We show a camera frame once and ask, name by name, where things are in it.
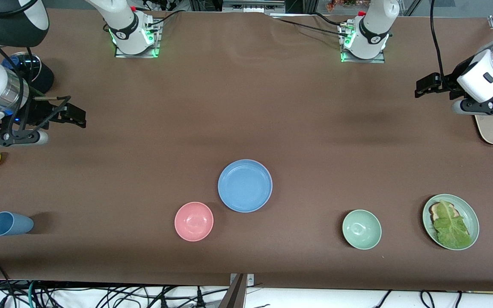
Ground glass lid blue knob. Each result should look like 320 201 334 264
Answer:
2 51 42 84

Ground toasted bread slice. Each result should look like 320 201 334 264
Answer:
429 202 459 224

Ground green plate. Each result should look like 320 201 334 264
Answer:
422 194 480 251

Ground blue plate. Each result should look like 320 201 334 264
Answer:
218 159 273 213

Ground black table cable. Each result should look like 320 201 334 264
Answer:
271 15 350 36
145 9 183 29

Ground brown support beam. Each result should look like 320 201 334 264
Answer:
224 274 248 308

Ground small green bowl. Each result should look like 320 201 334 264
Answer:
342 209 382 250

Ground green lettuce leaf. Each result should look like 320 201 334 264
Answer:
433 200 473 249

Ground small pink bowl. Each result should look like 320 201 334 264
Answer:
174 201 214 242

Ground blue cup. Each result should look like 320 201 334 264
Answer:
0 211 34 237

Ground silver metal box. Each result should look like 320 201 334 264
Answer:
222 0 286 16

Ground metal table bracket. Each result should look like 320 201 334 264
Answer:
229 273 255 288

